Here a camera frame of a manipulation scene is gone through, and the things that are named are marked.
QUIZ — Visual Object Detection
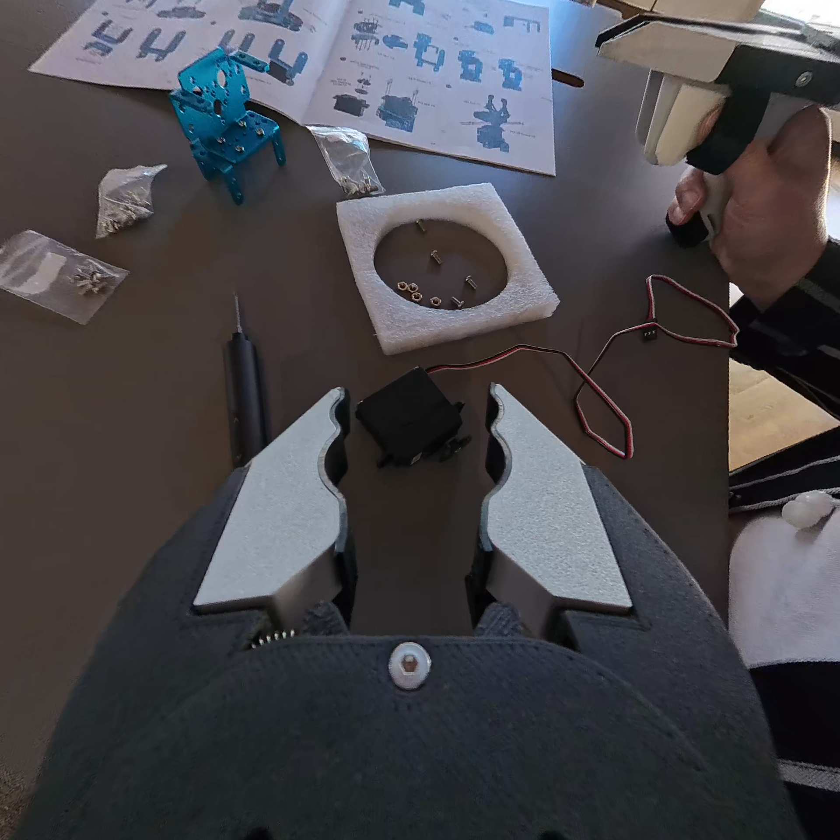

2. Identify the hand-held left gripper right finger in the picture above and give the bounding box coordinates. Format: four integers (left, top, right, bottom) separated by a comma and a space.
465, 383, 634, 636

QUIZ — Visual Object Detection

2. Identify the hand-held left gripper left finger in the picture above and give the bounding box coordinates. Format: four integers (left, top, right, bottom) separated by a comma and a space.
193, 387, 358, 636

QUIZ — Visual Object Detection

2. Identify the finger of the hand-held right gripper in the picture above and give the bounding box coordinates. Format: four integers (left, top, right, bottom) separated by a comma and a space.
596, 13, 840, 50
600, 20, 752, 85

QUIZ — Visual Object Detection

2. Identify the black servo with striped cable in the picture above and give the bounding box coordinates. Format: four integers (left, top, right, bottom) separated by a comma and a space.
354, 274, 741, 468

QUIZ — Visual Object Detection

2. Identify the clear bag of short screws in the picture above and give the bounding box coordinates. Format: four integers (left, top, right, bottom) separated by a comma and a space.
307, 126, 386, 199

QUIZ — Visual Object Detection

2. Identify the blue metal bracket assembly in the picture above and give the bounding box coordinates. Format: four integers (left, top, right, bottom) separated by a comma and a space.
169, 47, 287, 206

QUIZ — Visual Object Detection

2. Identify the person's right forearm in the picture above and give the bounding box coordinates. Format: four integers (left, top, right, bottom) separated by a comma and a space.
728, 238, 840, 421

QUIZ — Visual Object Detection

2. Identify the dark desk with wooden edge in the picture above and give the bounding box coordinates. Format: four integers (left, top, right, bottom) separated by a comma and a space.
0, 0, 732, 815

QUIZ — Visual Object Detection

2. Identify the person's right hand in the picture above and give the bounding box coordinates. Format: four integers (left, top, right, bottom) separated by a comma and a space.
668, 104, 833, 309

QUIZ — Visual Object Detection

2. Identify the black screwdriver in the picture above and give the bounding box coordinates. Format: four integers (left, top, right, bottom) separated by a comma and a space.
225, 293, 270, 468

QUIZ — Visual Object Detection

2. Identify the open instruction booklet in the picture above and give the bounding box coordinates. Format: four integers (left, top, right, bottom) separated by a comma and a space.
29, 0, 557, 177

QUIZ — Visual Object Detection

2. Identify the person's striped black shirt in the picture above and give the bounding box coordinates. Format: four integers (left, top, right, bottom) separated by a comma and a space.
727, 440, 840, 840

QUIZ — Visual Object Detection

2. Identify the white foam square with hole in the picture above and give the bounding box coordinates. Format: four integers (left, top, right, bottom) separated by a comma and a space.
336, 182, 561, 357

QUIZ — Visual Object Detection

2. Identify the white drawstring toggle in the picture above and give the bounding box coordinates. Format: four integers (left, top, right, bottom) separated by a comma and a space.
782, 492, 837, 528

